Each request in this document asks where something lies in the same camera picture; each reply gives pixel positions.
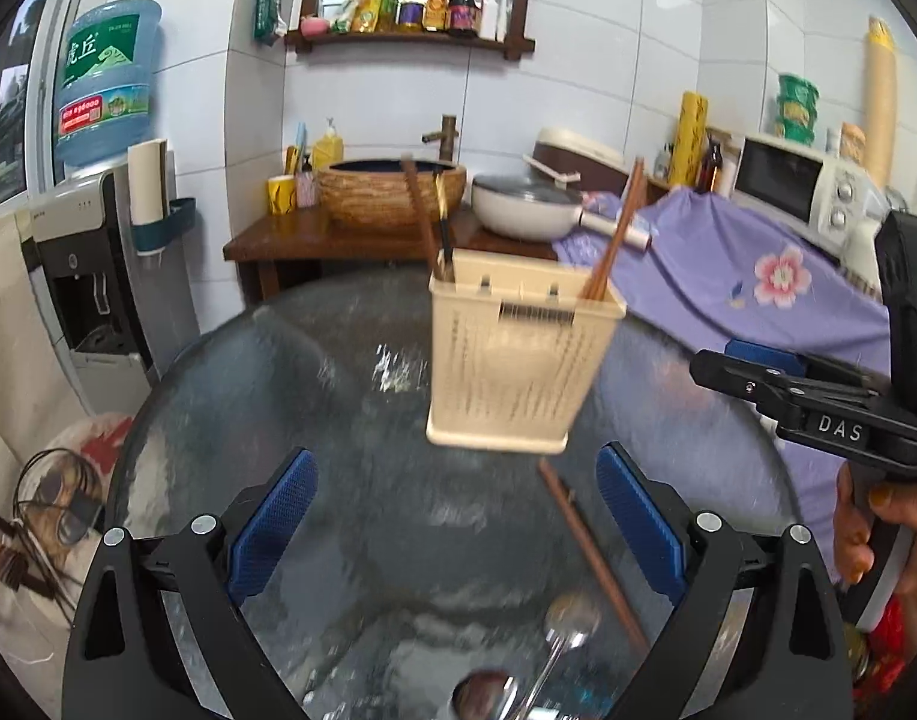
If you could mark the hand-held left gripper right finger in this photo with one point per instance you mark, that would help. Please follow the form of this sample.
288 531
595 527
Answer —
642 525

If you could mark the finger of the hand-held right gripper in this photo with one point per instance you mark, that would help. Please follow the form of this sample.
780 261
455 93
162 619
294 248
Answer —
751 384
766 354

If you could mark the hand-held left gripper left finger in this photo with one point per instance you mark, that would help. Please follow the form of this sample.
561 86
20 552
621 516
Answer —
271 525

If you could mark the brown wooden chopstick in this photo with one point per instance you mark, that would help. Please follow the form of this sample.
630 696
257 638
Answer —
623 217
607 244
593 555

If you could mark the cream plastic utensil holder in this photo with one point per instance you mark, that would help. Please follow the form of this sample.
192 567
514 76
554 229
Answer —
518 367

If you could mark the dark chopsticks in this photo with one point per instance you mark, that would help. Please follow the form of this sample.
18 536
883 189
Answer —
421 217

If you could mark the black gold-tipped chopstick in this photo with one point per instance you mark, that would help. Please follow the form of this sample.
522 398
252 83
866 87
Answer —
443 229

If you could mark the person's right hand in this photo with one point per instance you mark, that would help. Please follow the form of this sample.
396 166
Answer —
852 532

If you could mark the purple floral cloth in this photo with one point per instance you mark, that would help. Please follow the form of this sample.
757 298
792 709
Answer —
713 292

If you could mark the white microwave oven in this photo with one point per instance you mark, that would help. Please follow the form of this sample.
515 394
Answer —
773 180

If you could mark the brown glass bottle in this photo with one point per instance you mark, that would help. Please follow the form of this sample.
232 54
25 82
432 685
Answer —
710 169

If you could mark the small clear bottle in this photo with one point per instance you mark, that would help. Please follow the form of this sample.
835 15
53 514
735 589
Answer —
662 163

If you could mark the tall paper cup stack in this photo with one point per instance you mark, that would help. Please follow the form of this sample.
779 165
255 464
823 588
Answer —
881 105

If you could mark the yellow roll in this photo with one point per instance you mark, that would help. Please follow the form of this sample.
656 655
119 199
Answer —
689 139

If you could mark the stack of green noodle cups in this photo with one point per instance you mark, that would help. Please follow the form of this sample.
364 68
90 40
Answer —
796 109

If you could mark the white brown rice cooker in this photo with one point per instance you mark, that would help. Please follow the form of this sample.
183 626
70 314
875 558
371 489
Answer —
586 157

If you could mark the red patterned sleeve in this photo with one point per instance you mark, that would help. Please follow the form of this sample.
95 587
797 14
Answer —
890 652

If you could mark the white rice paddle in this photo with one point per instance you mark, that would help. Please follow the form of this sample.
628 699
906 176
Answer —
552 169

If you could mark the wooden counter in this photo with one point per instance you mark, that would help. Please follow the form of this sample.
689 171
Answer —
301 244

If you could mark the white pan with lid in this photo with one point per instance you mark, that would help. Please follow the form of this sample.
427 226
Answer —
518 210

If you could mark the grey water dispenser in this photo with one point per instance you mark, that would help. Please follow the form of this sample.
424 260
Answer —
83 292

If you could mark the yellow cup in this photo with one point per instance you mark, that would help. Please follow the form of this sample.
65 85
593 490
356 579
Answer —
281 196

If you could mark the small pink bottle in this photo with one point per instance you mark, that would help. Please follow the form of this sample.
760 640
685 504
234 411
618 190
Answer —
307 187

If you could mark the woven basin sink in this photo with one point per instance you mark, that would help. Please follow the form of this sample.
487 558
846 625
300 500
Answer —
368 199

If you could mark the white paper cup tube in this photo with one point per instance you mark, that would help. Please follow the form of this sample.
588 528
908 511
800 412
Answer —
147 180

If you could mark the yellow soap dispenser bottle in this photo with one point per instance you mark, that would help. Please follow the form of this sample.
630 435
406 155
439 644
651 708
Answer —
327 150

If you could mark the blue toothbrush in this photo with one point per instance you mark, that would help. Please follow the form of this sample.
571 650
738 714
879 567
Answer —
299 142

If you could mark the bronze faucet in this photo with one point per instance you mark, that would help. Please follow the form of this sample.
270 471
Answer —
445 136

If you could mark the dark wooden framed shelf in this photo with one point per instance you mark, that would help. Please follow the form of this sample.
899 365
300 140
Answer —
522 15

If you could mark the white plastic bottle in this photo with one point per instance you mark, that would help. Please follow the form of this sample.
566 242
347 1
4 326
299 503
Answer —
493 15

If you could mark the dark soy sauce bottle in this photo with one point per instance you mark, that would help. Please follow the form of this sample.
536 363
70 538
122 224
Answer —
463 7

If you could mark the blue water bottle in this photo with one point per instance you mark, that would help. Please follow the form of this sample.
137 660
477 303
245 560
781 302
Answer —
106 82

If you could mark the aluminium sliding window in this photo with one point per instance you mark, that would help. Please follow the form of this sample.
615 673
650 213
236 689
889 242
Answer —
8 127

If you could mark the amber sauce bottle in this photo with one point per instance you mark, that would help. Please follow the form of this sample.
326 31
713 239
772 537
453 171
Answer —
437 9

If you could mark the pink bowl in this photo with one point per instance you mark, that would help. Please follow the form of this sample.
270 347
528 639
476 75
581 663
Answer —
314 25

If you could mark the green-label bottle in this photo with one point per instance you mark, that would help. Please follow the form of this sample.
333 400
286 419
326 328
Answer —
389 7

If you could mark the green hanging packet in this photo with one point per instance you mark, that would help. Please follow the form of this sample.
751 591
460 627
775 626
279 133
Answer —
266 11

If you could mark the yellow seasoning packets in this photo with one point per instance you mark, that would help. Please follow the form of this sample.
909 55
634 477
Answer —
362 9

